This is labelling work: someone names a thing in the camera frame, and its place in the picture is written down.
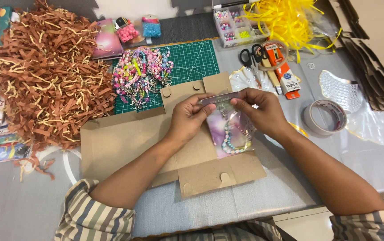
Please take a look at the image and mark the person's left hand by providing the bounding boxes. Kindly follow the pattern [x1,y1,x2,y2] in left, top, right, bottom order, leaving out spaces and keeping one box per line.
[169,93,217,144]

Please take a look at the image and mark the person's right hand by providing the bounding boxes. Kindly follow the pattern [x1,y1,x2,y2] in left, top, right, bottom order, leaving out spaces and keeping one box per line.
[230,88,291,139]

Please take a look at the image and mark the clear bagged bead keychain packet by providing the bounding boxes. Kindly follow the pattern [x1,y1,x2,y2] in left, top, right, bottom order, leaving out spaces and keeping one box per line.
[200,92,257,160]

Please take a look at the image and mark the yellow ribbon strip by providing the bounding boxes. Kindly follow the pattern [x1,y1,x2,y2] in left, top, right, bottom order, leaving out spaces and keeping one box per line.
[288,121,310,138]

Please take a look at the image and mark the orange packaged utility knife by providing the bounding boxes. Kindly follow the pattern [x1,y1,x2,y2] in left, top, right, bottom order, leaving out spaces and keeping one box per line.
[264,44,301,100]

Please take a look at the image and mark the small clear shell tray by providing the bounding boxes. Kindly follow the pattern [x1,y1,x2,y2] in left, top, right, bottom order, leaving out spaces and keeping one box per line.
[229,66,267,93]

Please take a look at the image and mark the clear tape roll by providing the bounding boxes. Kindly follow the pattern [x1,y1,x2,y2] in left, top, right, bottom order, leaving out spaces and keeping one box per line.
[257,40,290,72]

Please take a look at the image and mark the green cutting mat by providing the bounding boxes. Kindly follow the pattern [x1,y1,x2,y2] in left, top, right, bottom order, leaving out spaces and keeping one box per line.
[112,40,220,115]

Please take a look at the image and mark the black scissors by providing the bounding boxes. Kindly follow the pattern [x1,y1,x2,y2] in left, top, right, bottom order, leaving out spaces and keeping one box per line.
[238,44,268,89]

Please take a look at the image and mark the flat brown cardboard box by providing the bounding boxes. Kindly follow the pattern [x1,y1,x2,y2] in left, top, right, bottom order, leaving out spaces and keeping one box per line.
[80,72,268,199]

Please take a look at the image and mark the white tape roll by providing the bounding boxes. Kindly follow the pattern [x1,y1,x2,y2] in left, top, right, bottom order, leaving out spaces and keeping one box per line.
[303,99,348,136]

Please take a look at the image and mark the bubbled clear shell tray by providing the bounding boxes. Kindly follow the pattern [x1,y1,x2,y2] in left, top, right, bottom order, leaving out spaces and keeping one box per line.
[319,69,364,113]

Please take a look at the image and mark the clear bead organiser box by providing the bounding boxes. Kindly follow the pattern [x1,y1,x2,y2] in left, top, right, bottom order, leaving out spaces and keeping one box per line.
[212,3,270,48]

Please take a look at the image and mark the heap of yellow ribbon shreds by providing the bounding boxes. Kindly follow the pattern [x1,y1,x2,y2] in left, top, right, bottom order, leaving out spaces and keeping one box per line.
[242,0,344,63]

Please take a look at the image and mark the bag of blue beads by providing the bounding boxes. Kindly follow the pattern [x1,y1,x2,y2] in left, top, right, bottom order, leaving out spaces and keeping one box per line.
[141,14,162,38]

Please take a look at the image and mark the bag of pink beads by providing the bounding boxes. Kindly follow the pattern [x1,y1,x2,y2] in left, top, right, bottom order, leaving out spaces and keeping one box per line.
[115,17,141,44]

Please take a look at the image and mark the large clear shell tray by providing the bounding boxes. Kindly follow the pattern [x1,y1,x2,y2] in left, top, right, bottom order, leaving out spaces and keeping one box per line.
[345,106,384,146]

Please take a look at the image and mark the stack of purple cards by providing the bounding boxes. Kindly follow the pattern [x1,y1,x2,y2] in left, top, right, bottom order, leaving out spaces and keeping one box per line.
[90,18,125,61]

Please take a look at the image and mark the stack of flat cardboard boxes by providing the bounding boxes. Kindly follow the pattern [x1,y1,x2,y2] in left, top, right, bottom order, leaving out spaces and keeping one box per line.
[327,0,384,112]

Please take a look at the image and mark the white ribbon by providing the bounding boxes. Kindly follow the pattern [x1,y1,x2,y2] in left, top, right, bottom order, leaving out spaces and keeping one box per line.
[62,148,83,187]

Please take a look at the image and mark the striped shirt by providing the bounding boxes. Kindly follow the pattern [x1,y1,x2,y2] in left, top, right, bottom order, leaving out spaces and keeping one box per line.
[54,179,384,241]

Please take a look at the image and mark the heap of brown shredded paper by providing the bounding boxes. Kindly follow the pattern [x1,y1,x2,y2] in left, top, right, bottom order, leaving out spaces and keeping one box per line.
[0,0,118,182]

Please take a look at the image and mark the grey tablecloth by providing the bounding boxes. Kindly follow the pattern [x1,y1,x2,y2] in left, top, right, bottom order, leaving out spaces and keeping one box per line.
[0,12,384,239]

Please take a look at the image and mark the beige handled cutter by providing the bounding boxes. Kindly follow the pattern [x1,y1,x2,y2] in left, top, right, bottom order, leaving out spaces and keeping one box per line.
[260,58,283,95]

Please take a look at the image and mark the pile of colourful bead keychains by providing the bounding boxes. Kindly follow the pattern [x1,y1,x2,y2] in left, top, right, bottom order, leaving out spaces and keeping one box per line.
[111,46,175,111]

